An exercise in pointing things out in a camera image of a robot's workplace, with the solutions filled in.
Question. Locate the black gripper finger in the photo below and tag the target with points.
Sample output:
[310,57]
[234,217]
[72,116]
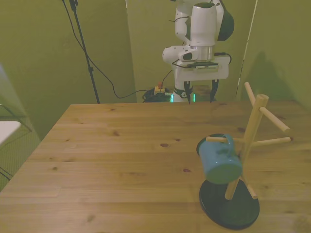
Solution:
[214,91]
[187,93]

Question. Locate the wooden mug tree black base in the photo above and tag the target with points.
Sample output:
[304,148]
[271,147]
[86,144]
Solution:
[230,213]

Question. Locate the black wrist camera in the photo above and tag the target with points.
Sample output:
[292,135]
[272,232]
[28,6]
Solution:
[201,65]

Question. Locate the black tripod stand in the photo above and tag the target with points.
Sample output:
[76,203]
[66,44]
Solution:
[83,46]

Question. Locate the yellow emergency stop box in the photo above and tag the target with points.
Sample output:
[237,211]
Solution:
[158,90]

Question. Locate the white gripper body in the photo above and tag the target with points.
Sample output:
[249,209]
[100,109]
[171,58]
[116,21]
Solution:
[201,75]

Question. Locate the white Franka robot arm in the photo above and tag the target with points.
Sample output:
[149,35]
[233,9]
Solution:
[202,24]

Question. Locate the blue enamel mug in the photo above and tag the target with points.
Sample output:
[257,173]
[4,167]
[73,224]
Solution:
[218,160]

